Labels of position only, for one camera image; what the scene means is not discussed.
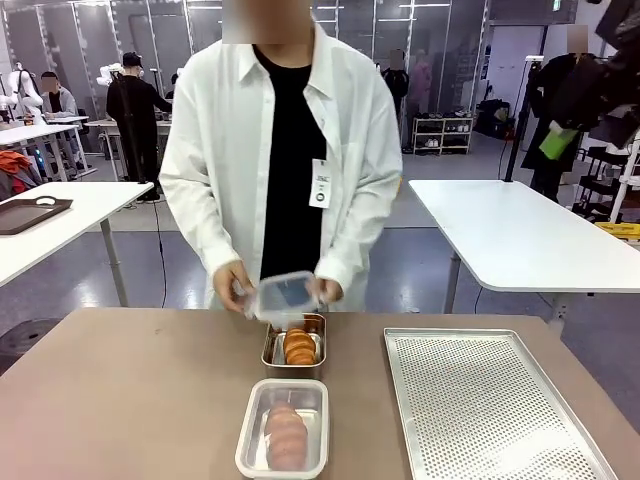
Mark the black tripod stand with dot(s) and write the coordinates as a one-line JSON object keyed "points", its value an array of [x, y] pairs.
{"points": [[129, 130]]}

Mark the black round floor base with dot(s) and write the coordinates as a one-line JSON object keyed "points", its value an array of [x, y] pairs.
{"points": [[22, 340]]}

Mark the stainless steel rectangular container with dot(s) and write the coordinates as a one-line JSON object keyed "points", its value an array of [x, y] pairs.
{"points": [[300, 374], [257, 415]]}

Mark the person's left forearm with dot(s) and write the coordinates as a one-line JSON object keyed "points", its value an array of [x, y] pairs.
{"points": [[355, 235]]}

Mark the person in long black coat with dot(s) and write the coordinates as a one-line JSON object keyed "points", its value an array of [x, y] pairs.
{"points": [[550, 110]]}

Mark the standing man in black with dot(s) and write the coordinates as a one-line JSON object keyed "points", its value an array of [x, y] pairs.
{"points": [[134, 125]]}

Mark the black utility cart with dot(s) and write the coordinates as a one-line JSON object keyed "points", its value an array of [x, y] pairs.
{"points": [[602, 185]]}

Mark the person in white shirt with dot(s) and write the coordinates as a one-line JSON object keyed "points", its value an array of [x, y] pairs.
{"points": [[225, 150]]}

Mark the person's left hand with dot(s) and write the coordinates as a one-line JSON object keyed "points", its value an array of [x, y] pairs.
{"points": [[330, 290]]}

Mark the white name badge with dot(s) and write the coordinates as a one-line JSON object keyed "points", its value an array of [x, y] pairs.
{"points": [[320, 182]]}

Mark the white background desk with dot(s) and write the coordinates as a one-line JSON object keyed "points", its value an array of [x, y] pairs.
{"points": [[35, 131]]}

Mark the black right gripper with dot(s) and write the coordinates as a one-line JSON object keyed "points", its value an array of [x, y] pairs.
{"points": [[617, 85]]}

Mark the golden brown croissant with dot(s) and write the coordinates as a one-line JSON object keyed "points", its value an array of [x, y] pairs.
{"points": [[299, 346], [286, 435]]}

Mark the white shoe rack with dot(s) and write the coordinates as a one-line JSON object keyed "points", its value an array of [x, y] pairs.
{"points": [[444, 134]]}

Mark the person's right hand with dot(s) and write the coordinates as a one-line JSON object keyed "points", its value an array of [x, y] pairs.
{"points": [[231, 287]]}

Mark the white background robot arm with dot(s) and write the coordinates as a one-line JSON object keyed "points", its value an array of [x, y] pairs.
{"points": [[22, 95]]}

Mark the orange cloth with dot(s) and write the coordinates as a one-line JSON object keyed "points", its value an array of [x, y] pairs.
{"points": [[15, 165]]}

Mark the person's right forearm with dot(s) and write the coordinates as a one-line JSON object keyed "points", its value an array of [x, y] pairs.
{"points": [[222, 235]]}

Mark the seated man in grey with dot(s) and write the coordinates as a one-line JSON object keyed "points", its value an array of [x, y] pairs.
{"points": [[57, 102]]}

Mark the distant person with backpack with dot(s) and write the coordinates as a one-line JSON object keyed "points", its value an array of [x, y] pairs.
{"points": [[396, 82]]}

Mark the white table with rounded corners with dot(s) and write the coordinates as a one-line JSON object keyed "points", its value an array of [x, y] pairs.
{"points": [[525, 235]]}

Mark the perforated metal baking tray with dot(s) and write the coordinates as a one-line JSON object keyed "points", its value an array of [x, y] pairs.
{"points": [[490, 415]]}

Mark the brown serving tray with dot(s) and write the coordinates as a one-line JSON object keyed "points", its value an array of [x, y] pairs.
{"points": [[27, 215]]}

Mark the white table with grey leg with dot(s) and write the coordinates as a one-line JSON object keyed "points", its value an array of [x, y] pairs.
{"points": [[75, 220]]}

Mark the yellow crate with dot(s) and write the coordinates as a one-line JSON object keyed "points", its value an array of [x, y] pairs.
{"points": [[620, 232]]}

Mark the clear plastic clip lid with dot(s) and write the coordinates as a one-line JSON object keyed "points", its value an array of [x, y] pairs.
{"points": [[285, 295], [288, 385]]}

